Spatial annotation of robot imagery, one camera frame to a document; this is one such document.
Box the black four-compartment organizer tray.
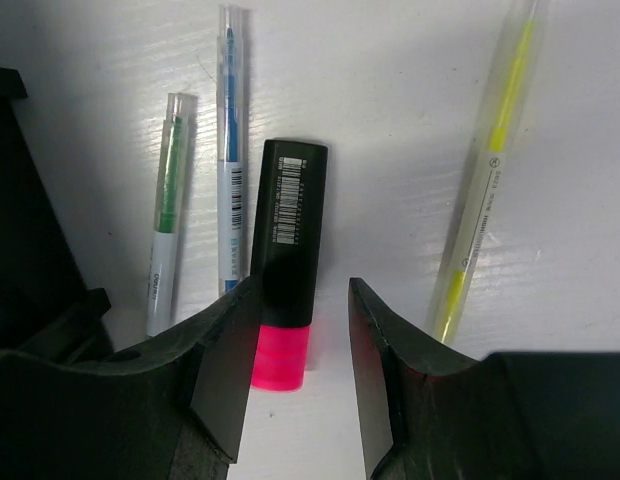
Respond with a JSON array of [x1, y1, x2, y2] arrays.
[[0, 67, 113, 364]]

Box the pink cap black highlighter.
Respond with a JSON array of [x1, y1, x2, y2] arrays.
[[250, 139, 328, 392]]

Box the blue felt tip pen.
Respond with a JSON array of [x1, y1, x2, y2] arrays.
[[216, 5, 247, 296]]

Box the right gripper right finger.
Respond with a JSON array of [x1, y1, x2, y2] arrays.
[[348, 278, 620, 479]]

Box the yellow felt tip pen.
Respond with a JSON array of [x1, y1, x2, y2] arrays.
[[431, 1, 549, 345]]

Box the green felt tip pen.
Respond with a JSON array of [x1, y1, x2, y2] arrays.
[[146, 93, 196, 337]]

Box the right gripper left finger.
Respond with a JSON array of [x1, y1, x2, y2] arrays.
[[0, 277, 262, 479]]

